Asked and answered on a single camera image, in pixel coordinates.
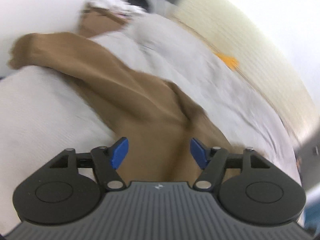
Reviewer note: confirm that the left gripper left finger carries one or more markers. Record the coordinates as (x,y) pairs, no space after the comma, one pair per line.
(95,170)

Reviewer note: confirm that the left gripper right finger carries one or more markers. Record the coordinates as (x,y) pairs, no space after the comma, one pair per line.
(215,161)

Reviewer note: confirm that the brown hooded sweatshirt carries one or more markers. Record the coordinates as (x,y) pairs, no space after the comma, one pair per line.
(158,119)

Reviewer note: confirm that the white clothes pile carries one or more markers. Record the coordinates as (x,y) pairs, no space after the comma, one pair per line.
(121,8)

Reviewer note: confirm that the white bed sheet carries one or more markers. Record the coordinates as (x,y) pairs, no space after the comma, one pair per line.
(42,112)

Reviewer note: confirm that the grey nightstand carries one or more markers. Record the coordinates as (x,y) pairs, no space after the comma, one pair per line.
(308,162)

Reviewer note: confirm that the yellow cloth piece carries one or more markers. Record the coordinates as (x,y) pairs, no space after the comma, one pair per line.
(231,62)

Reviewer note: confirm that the blue fabric item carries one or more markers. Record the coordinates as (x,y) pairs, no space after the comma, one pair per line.
(312,211)

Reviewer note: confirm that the cream quilted headboard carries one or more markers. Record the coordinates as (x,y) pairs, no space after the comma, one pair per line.
(224,29)

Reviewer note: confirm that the brown cardboard box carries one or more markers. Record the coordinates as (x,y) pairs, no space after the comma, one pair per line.
(96,21)

